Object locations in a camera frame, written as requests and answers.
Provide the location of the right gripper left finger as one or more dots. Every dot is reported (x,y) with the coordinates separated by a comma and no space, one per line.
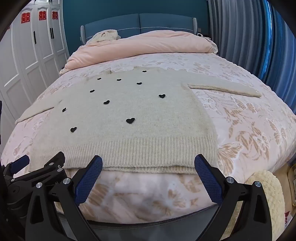
(74,191)

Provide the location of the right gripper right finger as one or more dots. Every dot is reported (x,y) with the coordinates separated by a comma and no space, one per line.
(254,220)

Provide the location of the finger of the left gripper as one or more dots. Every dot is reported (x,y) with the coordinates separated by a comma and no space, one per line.
(56,163)
(19,164)

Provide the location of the beige heart-pattern knit sweater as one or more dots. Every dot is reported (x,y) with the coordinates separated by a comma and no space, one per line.
(142,120)

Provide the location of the floral pink bedspread bed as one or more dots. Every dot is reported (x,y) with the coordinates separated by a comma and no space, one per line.
(253,134)

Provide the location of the white wardrobe with red stickers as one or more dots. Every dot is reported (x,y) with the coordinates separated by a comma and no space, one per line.
(33,51)

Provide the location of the cream garment on duvet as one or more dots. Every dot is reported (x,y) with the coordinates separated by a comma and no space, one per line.
(105,35)

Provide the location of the blue padded headboard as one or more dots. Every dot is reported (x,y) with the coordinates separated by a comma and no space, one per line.
(134,24)

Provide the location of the pink folded duvet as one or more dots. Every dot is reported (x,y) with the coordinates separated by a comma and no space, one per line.
(160,41)

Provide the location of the blue grey curtain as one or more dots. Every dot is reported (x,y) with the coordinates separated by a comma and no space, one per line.
(253,35)

